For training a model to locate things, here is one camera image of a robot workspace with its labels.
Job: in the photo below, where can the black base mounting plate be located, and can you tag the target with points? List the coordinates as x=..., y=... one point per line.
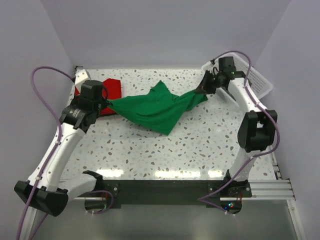
x=116, y=193

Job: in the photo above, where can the white plastic basket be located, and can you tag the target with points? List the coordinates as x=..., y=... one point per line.
x=258, y=83

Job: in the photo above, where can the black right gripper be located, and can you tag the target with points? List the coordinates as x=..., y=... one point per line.
x=204, y=87

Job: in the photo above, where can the aluminium frame rail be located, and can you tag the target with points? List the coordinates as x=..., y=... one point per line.
x=261, y=190

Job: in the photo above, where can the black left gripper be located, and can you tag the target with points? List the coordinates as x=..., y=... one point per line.
x=104, y=101

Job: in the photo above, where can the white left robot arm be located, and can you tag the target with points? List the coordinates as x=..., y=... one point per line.
x=43, y=190

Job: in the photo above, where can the red folded t-shirt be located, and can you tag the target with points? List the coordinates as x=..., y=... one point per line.
x=114, y=92

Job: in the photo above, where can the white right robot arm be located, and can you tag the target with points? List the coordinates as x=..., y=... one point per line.
x=258, y=128

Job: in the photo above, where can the green t-shirt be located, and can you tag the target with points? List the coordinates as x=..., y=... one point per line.
x=159, y=110

